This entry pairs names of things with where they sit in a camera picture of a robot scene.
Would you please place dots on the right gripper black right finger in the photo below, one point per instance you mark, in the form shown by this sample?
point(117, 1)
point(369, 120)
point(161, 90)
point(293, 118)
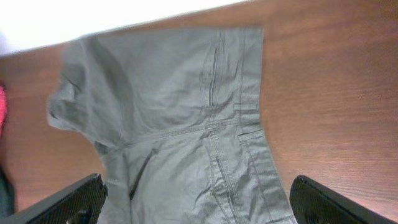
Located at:
point(313, 203)

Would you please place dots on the grey shorts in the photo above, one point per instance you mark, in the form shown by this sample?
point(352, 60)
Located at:
point(174, 117)

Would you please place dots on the black polo shirt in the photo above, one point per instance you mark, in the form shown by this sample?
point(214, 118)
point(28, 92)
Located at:
point(7, 196)

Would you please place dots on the red garment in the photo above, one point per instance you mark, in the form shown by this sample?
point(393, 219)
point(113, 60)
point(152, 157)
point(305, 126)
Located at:
point(3, 108)

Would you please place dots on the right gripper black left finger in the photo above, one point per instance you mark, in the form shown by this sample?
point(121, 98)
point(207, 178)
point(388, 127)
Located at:
point(79, 203)

